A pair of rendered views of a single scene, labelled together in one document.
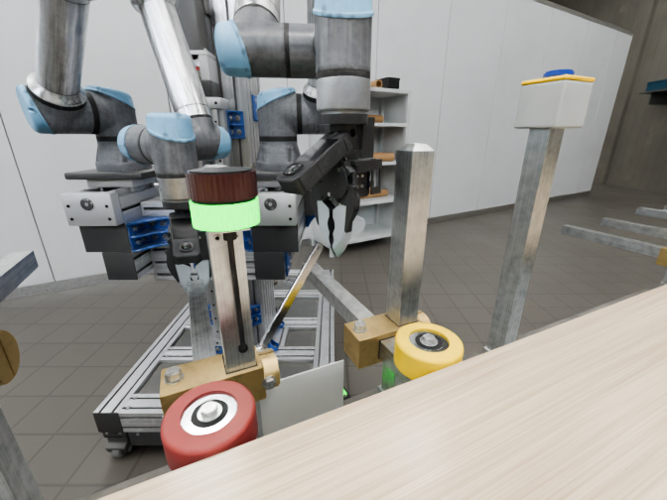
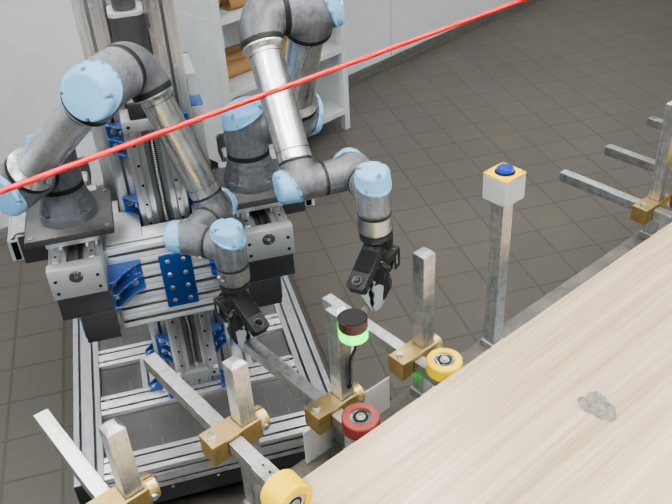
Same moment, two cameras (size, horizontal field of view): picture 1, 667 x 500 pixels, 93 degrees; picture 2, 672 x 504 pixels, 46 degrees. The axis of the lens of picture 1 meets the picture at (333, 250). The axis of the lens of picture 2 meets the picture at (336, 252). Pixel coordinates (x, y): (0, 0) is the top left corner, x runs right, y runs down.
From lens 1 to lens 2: 139 cm
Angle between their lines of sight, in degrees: 19
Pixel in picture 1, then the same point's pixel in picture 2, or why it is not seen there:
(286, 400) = not seen: hidden behind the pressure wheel
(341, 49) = (378, 210)
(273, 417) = not seen: hidden behind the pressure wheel
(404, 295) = (425, 330)
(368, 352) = (408, 369)
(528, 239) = (500, 267)
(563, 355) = (510, 352)
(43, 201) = not seen: outside the picture
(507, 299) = (492, 305)
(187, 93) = (203, 177)
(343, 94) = (380, 231)
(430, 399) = (449, 389)
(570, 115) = (513, 198)
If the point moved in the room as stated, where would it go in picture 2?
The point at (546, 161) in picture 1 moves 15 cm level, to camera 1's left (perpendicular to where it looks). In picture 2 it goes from (504, 220) to (444, 232)
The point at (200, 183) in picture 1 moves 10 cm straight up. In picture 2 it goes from (352, 329) to (350, 288)
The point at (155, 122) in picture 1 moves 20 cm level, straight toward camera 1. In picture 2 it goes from (226, 240) to (285, 276)
